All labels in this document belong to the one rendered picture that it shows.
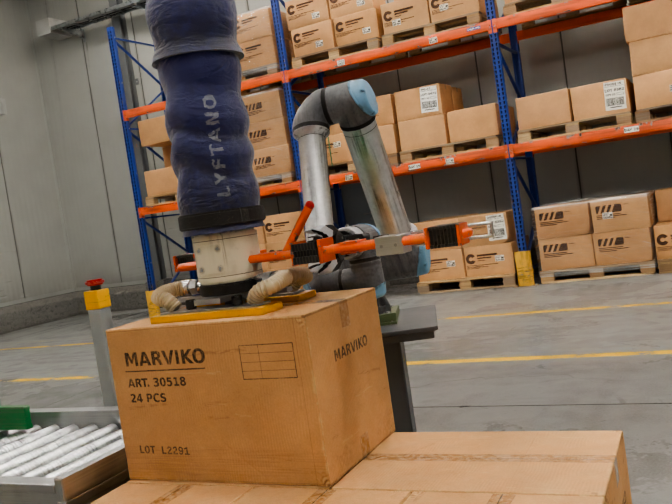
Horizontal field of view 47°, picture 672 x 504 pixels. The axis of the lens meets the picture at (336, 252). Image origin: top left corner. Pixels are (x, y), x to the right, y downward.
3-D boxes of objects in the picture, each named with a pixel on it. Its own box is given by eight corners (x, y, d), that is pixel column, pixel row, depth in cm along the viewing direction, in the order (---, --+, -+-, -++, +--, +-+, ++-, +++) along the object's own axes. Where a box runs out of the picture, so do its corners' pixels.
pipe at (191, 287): (152, 309, 199) (149, 288, 199) (207, 294, 222) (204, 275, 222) (265, 299, 185) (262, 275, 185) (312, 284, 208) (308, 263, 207)
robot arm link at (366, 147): (389, 264, 282) (323, 79, 242) (435, 256, 277) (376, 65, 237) (385, 290, 270) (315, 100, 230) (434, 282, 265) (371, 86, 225)
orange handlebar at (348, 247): (142, 279, 212) (140, 266, 211) (204, 265, 239) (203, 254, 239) (470, 241, 172) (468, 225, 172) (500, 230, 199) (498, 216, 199)
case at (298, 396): (129, 479, 203) (104, 330, 200) (217, 430, 238) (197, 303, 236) (330, 487, 175) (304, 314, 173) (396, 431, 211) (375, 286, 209)
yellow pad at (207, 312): (150, 325, 198) (147, 305, 198) (173, 317, 207) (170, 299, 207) (263, 315, 183) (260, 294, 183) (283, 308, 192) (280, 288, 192)
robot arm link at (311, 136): (283, 90, 239) (300, 303, 220) (321, 81, 235) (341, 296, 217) (297, 105, 250) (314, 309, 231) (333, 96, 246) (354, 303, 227)
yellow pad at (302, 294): (193, 311, 215) (190, 294, 215) (213, 305, 224) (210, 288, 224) (300, 302, 200) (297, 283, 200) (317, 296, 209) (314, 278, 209)
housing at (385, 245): (375, 256, 182) (373, 237, 181) (386, 253, 188) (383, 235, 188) (403, 253, 179) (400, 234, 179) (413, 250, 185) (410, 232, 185)
